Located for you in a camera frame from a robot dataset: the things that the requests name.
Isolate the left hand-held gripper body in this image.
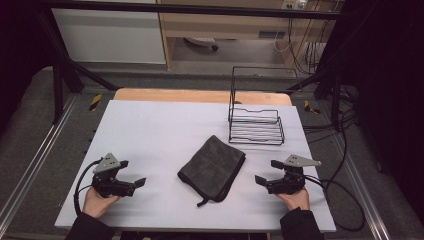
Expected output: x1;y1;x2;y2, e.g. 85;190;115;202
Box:
91;152;137;199

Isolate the person's right hand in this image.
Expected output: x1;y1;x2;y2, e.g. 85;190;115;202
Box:
275;186;312;212

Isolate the person's left hand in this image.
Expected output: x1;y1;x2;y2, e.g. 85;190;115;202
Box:
81;185;122;220

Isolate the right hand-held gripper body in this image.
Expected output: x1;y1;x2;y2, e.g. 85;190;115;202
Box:
265;154;323;196

